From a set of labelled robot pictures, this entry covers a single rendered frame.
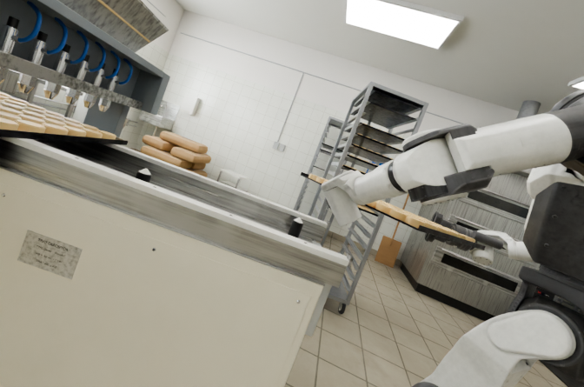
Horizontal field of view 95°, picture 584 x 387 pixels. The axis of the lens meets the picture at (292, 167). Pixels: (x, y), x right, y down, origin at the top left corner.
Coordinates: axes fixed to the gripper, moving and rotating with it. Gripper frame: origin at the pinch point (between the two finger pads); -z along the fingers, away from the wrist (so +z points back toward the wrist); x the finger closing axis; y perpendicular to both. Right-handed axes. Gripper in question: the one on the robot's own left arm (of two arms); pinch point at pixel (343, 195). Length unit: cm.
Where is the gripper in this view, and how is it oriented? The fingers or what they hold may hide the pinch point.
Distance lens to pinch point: 95.4
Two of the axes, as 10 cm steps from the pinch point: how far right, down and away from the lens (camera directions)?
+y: -9.0, -3.6, 2.3
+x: 3.6, -9.3, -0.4
